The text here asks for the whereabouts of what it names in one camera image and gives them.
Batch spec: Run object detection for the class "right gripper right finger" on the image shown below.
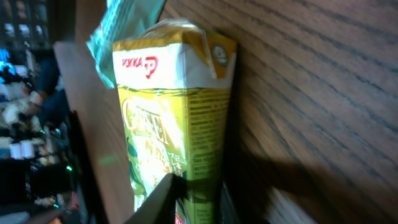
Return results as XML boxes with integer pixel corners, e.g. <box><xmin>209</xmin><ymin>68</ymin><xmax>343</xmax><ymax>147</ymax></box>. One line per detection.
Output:
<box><xmin>219</xmin><ymin>183</ymin><xmax>271</xmax><ymax>224</ymax></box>

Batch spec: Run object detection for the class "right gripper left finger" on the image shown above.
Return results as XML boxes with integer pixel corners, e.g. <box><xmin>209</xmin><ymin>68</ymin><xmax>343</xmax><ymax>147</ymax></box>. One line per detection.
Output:
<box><xmin>124</xmin><ymin>173</ymin><xmax>187</xmax><ymax>224</ymax></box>

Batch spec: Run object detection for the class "green tea carton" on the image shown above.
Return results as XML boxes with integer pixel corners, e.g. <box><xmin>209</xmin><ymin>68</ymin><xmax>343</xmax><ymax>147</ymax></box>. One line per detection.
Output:
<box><xmin>113</xmin><ymin>19</ymin><xmax>238</xmax><ymax>223</ymax></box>

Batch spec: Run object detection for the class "teal wipes packet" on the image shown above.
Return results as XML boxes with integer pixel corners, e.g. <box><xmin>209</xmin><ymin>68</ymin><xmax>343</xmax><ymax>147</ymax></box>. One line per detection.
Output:
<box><xmin>86</xmin><ymin>0</ymin><xmax>165</xmax><ymax>89</ymax></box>

